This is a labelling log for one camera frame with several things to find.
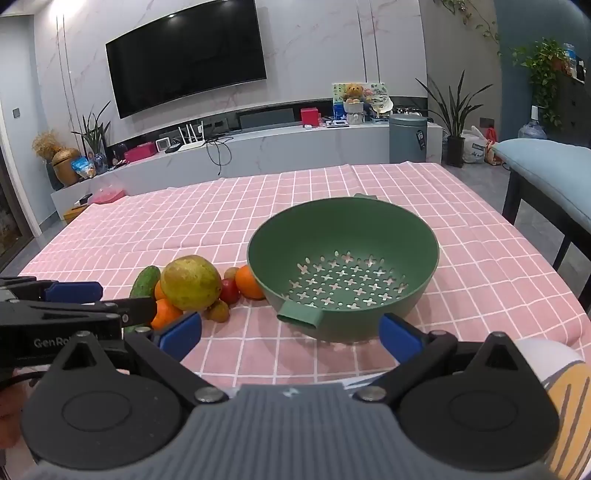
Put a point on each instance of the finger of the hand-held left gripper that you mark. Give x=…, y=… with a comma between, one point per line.
x=138, y=310
x=74, y=291

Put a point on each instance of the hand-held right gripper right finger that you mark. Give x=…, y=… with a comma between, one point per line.
x=399, y=337

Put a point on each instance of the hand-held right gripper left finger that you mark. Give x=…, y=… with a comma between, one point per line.
x=181, y=334

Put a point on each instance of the orange carrot piece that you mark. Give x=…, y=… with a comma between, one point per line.
x=167, y=314

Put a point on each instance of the small orange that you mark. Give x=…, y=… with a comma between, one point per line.
x=159, y=291

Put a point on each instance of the green cucumber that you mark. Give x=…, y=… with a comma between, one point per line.
x=145, y=281

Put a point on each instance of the brown longan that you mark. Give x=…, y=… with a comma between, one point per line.
x=231, y=273
x=217, y=311

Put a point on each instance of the large yellow-green citrus fruit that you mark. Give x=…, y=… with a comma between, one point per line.
x=191, y=281

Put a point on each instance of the red cherry tomato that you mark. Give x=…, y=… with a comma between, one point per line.
x=229, y=291

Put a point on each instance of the green colander bowl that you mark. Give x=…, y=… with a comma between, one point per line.
x=277, y=258

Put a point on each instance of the orange box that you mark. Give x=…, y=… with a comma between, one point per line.
x=74, y=214

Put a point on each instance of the pink plastic container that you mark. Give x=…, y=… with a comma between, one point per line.
x=107, y=196

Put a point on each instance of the pink checkered tablecloth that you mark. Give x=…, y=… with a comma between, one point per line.
x=184, y=207

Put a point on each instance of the gold vase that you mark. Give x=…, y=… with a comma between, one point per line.
x=65, y=168

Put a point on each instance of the blue snack bag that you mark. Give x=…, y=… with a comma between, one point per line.
x=84, y=168

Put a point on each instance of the dried flower bunch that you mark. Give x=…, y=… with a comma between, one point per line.
x=46, y=144

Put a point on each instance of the magenta box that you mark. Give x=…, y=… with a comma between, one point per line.
x=141, y=153

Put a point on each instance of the long-leaf potted plant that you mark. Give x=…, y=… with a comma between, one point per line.
x=94, y=134

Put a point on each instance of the small white desk clock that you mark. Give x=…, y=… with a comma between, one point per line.
x=163, y=145

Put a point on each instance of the white router with antennas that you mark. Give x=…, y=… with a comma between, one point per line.
x=191, y=145

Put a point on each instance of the person's printed clothing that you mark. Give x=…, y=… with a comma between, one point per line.
x=568, y=397

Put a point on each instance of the long-leaf plant in black pot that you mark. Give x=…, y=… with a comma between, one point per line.
x=455, y=150

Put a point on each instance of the grey-green trash can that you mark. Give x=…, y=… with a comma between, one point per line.
x=407, y=138

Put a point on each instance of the white plastic bag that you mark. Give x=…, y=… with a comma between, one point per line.
x=474, y=147

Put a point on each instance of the grey television cabinet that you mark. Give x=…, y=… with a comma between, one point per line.
x=277, y=152

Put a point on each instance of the bench with blue cushion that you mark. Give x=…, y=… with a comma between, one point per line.
x=545, y=161

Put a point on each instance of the red box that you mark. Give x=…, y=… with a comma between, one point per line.
x=309, y=117

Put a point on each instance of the printed picture board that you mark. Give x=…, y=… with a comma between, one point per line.
x=376, y=94

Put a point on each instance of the large water jug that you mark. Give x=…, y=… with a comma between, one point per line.
x=533, y=129

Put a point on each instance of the brown teddy bear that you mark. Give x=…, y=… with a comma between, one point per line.
x=354, y=92

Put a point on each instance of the dark drawer cabinet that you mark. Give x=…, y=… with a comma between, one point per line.
x=575, y=110

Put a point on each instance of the trailing ivy plant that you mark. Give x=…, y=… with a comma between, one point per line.
x=545, y=69

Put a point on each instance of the hanging vine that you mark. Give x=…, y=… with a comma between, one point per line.
x=485, y=25

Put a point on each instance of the black wall television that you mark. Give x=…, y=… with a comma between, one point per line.
x=184, y=50

